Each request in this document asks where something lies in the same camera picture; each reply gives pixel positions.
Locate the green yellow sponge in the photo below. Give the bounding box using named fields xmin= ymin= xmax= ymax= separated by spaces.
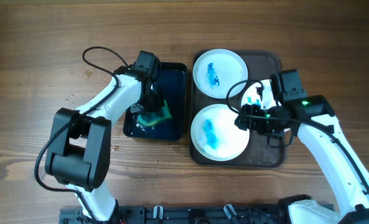
xmin=138 ymin=100 xmax=172 ymax=127

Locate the brown serving tray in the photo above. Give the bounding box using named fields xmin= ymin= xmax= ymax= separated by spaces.
xmin=189 ymin=50 xmax=285 ymax=169

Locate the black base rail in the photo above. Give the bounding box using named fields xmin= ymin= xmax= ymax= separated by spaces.
xmin=58 ymin=203 xmax=336 ymax=224

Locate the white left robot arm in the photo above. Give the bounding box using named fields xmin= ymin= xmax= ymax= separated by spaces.
xmin=41 ymin=67 xmax=172 ymax=223

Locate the black water tray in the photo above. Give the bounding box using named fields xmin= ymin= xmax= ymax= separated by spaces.
xmin=123 ymin=62 xmax=187 ymax=141

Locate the white plate bottom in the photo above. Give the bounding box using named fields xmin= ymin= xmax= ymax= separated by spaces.
xmin=190 ymin=104 xmax=250 ymax=162

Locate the white plate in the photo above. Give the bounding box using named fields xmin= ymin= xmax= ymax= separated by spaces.
xmin=190 ymin=104 xmax=250 ymax=162
xmin=241 ymin=78 xmax=292 ymax=133
xmin=193 ymin=49 xmax=249 ymax=99

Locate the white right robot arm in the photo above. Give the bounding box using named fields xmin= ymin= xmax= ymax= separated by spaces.
xmin=235 ymin=95 xmax=369 ymax=223

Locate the white plate top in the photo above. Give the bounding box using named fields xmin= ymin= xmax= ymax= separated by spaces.
xmin=193 ymin=49 xmax=249 ymax=99

